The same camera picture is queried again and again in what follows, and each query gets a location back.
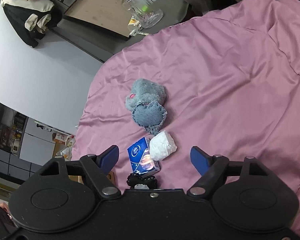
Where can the brown framed board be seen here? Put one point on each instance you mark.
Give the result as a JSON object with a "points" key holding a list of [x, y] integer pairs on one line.
{"points": [[107, 16]]}

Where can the blue tissue packet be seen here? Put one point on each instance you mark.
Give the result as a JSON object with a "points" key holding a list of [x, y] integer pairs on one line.
{"points": [[140, 158]]}

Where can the pink bed sheet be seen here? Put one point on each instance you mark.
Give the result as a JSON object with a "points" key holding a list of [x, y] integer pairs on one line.
{"points": [[232, 79]]}

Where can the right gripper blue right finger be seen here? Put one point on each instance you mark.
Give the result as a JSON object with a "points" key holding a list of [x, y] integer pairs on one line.
{"points": [[212, 170]]}

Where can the black and beige jacket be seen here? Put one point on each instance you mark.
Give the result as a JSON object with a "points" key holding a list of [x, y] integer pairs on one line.
{"points": [[31, 19]]}

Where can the white rolled towel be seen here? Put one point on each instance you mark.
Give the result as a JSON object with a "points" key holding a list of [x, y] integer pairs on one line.
{"points": [[161, 146]]}

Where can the white plastic shopping bag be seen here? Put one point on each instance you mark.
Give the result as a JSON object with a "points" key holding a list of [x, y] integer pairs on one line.
{"points": [[67, 151]]}

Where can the person's left hand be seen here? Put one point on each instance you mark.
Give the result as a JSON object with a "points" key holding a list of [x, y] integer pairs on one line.
{"points": [[4, 206]]}

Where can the white storage cabinet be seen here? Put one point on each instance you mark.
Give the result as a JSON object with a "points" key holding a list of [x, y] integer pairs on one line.
{"points": [[26, 144]]}

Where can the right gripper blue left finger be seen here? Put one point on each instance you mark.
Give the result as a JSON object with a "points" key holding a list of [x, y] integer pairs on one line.
{"points": [[96, 168]]}

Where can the clear glass jar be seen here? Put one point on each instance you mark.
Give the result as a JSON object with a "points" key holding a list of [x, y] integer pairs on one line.
{"points": [[143, 11]]}

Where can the grey plush toy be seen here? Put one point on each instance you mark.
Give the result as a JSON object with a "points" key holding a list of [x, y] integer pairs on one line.
{"points": [[146, 104]]}

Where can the black knitted soft item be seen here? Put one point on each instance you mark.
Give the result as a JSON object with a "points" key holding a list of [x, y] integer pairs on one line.
{"points": [[134, 179]]}

